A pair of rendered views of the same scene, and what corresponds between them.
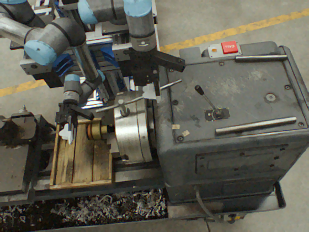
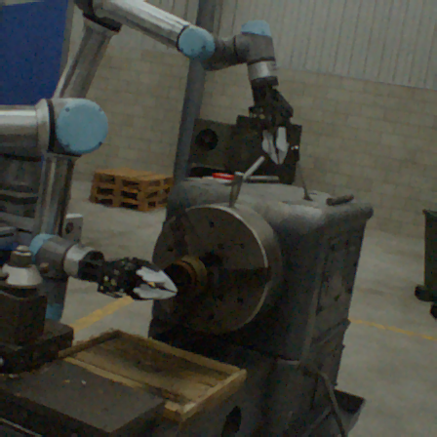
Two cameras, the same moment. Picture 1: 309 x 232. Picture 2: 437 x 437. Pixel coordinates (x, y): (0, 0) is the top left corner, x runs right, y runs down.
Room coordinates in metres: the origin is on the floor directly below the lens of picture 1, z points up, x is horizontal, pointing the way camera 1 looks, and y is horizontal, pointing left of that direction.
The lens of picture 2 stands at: (0.11, 1.67, 1.45)
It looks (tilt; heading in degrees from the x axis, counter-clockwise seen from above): 9 degrees down; 289
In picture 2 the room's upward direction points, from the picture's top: 9 degrees clockwise
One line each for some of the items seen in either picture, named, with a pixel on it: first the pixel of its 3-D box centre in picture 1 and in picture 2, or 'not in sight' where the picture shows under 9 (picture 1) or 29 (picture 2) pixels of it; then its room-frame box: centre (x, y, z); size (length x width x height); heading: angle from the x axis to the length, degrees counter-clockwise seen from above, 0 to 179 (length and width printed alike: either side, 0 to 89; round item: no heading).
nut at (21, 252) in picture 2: not in sight; (21, 255); (0.78, 0.72, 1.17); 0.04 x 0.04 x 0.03
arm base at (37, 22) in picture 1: (27, 22); not in sight; (1.31, 0.57, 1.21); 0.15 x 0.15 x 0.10
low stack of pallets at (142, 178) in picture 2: not in sight; (133, 188); (4.50, -7.13, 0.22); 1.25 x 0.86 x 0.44; 97
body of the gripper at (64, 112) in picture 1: (68, 114); (110, 273); (0.77, 0.41, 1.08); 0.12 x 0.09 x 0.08; 174
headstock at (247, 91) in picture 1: (223, 115); (268, 255); (0.61, -0.29, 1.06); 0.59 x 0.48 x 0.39; 84
